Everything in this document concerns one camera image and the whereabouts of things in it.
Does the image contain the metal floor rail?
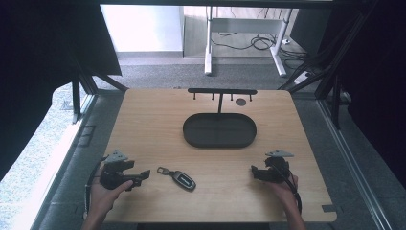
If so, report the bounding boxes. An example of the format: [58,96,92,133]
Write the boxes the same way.
[318,98,395,230]

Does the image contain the black floor cables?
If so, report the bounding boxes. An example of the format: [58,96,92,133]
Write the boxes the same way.
[211,31,308,70]

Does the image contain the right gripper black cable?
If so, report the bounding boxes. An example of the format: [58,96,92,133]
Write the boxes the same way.
[267,157,304,216]

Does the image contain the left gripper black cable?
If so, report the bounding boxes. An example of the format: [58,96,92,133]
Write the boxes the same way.
[83,154,109,219]

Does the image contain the dark curtain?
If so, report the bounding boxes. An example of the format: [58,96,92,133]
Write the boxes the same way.
[0,0,123,181]
[319,0,406,190]

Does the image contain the white metal desk frame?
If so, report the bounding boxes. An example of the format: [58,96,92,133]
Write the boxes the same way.
[204,5,300,78]

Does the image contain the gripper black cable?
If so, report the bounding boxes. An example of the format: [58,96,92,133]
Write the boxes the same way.
[267,157,304,216]
[83,154,109,219]

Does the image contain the black car key fob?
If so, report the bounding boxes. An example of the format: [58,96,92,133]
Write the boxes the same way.
[156,166,197,193]

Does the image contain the black metal frame stand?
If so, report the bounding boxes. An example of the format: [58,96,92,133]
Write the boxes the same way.
[277,0,381,130]
[70,57,129,125]

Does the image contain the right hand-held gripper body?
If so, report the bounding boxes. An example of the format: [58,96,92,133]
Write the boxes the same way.
[263,149,295,185]

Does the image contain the white power strip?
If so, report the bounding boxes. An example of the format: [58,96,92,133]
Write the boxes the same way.
[293,70,313,85]

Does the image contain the black key stand with tray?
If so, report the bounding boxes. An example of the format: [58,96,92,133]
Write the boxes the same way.
[182,87,259,150]

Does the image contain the person's right hand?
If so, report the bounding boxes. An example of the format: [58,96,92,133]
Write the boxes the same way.
[265,173,300,210]

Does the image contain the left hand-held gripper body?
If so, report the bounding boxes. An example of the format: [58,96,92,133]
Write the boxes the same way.
[99,149,136,191]

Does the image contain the person's left hand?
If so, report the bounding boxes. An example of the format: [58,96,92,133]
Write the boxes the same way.
[89,179,135,219]

